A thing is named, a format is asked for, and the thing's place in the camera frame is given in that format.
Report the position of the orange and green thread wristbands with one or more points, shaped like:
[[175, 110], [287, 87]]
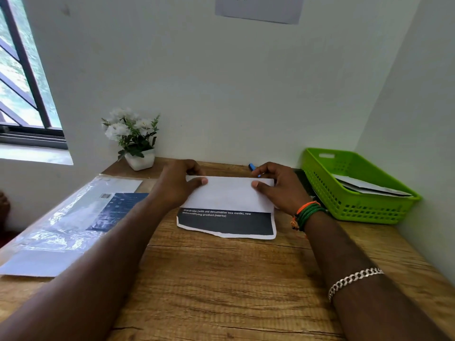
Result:
[[307, 214]]

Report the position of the green plastic basket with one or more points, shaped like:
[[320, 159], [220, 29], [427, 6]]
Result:
[[366, 211]]

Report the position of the paper notice on wall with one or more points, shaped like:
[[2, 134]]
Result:
[[259, 8]]

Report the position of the person's left forearm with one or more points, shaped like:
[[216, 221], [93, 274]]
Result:
[[81, 277]]

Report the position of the blue pen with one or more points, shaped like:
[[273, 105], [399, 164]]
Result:
[[252, 166]]

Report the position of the window with metal bars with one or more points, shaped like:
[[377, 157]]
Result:
[[23, 85]]

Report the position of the stack of printed papers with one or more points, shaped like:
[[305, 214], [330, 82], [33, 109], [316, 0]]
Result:
[[231, 195]]

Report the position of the person's right hand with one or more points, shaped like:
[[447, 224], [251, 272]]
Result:
[[288, 191]]

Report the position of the black notebook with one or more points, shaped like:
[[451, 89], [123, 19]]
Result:
[[309, 188]]

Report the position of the white flower plant in pot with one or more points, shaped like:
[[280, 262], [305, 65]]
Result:
[[132, 134]]

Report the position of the clear plastic envelope wrapper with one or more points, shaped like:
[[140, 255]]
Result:
[[67, 223]]

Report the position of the person's right forearm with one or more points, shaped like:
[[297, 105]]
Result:
[[373, 284]]

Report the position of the person's left hand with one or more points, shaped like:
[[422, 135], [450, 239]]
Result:
[[174, 186]]

